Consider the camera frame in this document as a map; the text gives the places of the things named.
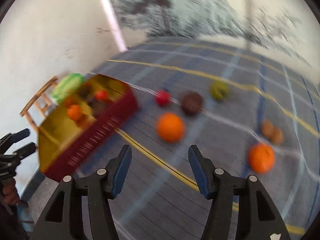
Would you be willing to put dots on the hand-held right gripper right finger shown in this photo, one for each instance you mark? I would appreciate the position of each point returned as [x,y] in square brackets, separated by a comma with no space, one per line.
[200,172]

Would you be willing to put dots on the small red fruit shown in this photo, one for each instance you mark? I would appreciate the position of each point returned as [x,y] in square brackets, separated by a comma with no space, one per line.
[163,98]

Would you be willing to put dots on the green persimmon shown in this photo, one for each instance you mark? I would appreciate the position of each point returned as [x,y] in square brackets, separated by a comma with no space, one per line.
[220,91]

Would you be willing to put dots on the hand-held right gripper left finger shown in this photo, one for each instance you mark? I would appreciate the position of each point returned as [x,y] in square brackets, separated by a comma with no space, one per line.
[122,170]

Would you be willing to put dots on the gold and red tin box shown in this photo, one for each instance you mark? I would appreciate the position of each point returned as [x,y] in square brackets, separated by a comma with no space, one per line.
[82,150]

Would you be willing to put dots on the dark brown mangosteen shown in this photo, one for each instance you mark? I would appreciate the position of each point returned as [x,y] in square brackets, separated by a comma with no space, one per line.
[98,107]
[192,103]

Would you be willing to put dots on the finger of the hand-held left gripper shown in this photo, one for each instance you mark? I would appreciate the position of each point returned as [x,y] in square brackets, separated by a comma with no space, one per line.
[21,133]
[26,148]

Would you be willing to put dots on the person's left hand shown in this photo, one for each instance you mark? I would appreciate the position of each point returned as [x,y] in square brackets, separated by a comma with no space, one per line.
[10,192]

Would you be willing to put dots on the green tissue pack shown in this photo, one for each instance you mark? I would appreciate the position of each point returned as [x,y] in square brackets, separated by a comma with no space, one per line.
[66,86]

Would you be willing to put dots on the red tomato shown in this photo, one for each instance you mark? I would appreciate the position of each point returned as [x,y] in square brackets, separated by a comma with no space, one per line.
[101,95]

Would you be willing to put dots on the grey plaid blanket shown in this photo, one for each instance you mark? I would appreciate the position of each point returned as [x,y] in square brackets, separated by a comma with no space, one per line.
[225,192]

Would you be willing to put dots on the orange mandarin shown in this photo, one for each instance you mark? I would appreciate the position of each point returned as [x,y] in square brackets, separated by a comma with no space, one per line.
[75,112]
[170,127]
[261,158]

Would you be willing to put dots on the person's left forearm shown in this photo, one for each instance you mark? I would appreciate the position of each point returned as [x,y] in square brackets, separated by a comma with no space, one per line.
[11,222]

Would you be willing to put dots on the landscape painted screen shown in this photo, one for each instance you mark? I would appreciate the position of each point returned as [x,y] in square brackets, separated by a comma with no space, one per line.
[175,5]

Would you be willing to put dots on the wooden chair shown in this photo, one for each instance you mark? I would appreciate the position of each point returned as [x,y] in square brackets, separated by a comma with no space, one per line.
[37,100]

